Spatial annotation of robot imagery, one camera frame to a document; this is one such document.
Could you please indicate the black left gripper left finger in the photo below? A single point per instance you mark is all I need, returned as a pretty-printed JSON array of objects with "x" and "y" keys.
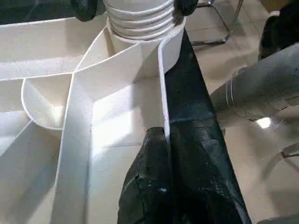
[{"x": 147, "y": 186}]

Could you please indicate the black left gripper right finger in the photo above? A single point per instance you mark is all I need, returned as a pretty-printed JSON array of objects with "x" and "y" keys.
[{"x": 198, "y": 186}]

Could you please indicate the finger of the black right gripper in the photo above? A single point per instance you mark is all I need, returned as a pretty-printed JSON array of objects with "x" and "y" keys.
[
  {"x": 87, "y": 9},
  {"x": 185, "y": 8}
]

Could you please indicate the white plastic table leg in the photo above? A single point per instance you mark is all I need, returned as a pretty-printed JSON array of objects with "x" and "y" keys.
[{"x": 140, "y": 21}]

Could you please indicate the white plastic table top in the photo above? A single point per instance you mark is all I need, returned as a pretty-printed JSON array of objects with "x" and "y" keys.
[{"x": 35, "y": 58}]

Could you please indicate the chrome chair leg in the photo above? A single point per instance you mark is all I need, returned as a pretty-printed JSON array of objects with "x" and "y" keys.
[
  {"x": 210, "y": 42},
  {"x": 272, "y": 161}
]

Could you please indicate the black rounded object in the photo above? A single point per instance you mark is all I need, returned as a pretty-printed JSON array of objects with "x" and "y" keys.
[{"x": 280, "y": 30}]

